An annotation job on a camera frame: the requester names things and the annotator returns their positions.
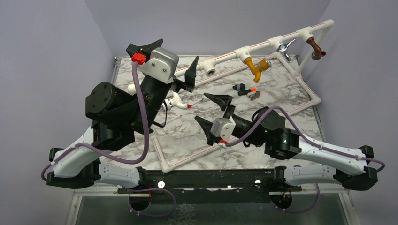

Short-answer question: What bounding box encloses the white faucet chrome knob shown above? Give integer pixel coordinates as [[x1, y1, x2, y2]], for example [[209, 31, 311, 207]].
[[162, 91, 192, 111]]

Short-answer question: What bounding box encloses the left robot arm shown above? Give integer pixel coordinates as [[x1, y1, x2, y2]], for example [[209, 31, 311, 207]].
[[41, 39, 199, 193]]

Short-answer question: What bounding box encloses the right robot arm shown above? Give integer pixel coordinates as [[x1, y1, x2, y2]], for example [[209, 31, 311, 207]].
[[195, 93, 378, 191]]

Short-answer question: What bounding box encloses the small black grey cap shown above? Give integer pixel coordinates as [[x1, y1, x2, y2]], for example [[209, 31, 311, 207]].
[[232, 83, 245, 91]]

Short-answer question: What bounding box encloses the black orange marker pen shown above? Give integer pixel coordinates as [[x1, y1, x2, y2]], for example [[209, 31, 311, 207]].
[[238, 88, 257, 96]]

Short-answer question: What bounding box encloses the yellow plastic faucet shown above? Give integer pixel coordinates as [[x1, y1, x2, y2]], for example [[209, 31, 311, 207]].
[[244, 57, 272, 83]]

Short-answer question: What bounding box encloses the brown plastic faucet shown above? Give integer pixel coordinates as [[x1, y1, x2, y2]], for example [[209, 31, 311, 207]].
[[306, 37, 327, 60]]

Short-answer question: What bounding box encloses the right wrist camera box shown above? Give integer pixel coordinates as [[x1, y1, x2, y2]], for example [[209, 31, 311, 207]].
[[210, 117, 236, 141]]

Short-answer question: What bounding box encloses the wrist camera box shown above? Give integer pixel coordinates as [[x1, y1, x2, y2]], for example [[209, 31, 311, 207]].
[[210, 117, 236, 141], [140, 47, 179, 84]]

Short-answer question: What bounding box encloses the white PVC pipe frame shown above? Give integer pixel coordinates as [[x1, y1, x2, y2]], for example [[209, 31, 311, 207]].
[[151, 20, 334, 173]]

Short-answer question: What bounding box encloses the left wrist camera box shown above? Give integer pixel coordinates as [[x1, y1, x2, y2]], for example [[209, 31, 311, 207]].
[[140, 47, 179, 84]]

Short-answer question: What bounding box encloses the black mounting rail base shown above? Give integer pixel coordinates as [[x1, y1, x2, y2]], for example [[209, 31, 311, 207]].
[[117, 166, 301, 206]]

